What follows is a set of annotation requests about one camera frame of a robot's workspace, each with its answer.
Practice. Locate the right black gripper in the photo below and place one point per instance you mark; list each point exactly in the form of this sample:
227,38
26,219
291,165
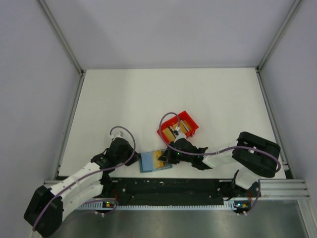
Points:
168,156

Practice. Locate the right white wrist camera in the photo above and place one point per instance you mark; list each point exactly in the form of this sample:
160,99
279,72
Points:
179,134

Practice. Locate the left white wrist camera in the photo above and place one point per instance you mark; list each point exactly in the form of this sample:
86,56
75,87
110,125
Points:
117,135

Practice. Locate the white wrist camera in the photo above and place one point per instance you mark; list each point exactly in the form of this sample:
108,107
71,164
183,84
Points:
117,135
179,134

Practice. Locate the gold credit card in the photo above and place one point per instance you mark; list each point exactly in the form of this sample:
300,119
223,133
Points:
157,162

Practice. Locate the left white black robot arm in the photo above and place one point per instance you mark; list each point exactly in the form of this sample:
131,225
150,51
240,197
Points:
49,206

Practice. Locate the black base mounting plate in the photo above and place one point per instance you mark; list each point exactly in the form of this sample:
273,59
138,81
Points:
174,191

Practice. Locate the blue leather card holder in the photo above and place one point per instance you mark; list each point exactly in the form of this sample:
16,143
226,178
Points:
150,162

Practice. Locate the red plastic bin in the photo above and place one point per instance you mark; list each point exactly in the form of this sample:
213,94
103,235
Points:
176,119

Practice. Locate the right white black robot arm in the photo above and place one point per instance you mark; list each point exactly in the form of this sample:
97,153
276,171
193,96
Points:
257,156

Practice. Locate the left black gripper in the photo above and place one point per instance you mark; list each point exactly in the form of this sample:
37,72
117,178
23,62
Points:
134,157

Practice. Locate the grey slotted cable duct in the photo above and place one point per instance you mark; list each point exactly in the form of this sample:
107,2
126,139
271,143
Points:
231,205

